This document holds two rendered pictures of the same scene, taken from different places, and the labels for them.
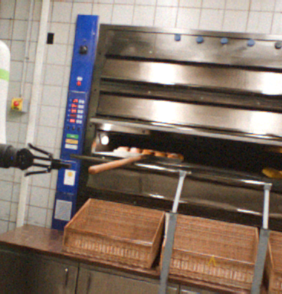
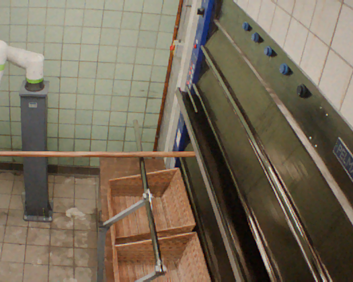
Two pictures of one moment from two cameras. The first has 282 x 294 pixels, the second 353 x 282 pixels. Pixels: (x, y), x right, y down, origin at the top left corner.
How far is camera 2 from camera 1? 2.82 m
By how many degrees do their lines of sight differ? 63
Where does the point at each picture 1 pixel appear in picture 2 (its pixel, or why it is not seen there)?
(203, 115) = (236, 144)
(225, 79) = (257, 109)
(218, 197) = (218, 248)
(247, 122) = (253, 184)
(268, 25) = (300, 50)
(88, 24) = not seen: outside the picture
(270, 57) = (294, 105)
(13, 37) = not seen: outside the picture
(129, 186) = (193, 178)
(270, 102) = not seen: hidden behind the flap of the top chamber
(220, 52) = (265, 66)
